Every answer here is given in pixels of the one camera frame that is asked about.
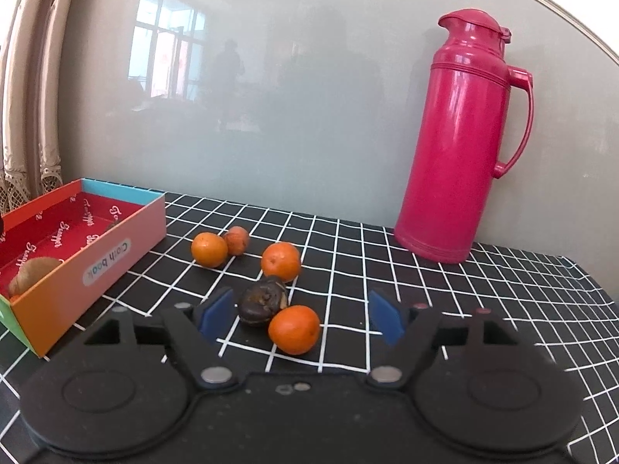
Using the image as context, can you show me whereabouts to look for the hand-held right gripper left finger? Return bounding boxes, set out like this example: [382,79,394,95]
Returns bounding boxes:
[84,287,240,390]

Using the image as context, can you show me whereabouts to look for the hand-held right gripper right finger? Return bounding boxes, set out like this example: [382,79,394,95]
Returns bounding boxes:
[366,289,513,390]

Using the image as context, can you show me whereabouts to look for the orange mandarin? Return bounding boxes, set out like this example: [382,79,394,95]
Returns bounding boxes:
[191,232,229,268]
[261,242,302,283]
[268,305,321,355]

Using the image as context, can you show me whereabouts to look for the small reddish-orange fruit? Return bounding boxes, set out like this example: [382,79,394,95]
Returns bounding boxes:
[223,226,251,256]

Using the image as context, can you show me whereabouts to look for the colourful cardboard box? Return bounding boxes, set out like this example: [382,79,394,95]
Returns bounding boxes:
[0,178,168,358]

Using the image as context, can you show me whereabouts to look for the brown kiwi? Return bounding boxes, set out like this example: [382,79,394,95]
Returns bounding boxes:
[9,257,63,297]

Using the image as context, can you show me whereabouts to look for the black white grid tablecloth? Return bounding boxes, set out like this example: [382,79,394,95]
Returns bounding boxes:
[0,192,619,464]

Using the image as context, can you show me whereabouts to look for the pink thermos jug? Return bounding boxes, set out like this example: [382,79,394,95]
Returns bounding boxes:
[394,8,536,264]

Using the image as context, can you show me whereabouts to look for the beige lace curtain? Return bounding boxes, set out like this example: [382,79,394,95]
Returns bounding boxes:
[0,0,83,213]

